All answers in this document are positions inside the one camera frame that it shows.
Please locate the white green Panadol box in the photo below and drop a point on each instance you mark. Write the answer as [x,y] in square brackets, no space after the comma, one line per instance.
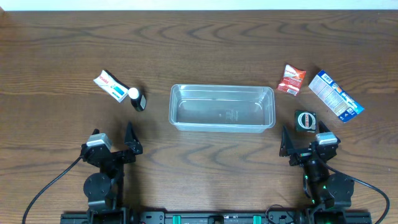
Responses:
[110,84]

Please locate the black mounting rail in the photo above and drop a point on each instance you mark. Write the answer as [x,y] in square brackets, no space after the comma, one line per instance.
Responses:
[277,216]

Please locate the dark bottle white cap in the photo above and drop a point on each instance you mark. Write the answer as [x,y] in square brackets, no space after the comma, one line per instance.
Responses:
[138,100]

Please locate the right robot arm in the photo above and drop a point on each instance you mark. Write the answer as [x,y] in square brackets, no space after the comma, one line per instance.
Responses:
[327,191]

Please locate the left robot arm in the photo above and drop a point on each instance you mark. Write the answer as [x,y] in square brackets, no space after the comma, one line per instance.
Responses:
[104,189]

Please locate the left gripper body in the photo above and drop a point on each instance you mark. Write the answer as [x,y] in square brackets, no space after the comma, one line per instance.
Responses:
[115,154]

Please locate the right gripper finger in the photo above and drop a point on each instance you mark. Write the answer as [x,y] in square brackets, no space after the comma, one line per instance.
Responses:
[286,146]
[322,127]

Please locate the clear plastic container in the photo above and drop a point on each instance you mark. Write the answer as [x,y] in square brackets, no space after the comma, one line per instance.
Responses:
[222,108]

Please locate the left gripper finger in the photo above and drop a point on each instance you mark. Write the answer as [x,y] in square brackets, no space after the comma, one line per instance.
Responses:
[96,131]
[131,140]

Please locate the red Panadol box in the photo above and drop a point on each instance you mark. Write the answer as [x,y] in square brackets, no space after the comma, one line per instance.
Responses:
[291,80]

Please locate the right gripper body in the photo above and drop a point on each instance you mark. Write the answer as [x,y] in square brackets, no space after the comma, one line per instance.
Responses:
[305,154]

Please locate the dark green round-label box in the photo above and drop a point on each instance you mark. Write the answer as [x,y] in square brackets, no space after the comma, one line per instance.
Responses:
[305,121]

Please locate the blue white medicine box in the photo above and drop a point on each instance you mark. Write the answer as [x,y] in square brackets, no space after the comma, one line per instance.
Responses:
[338,101]

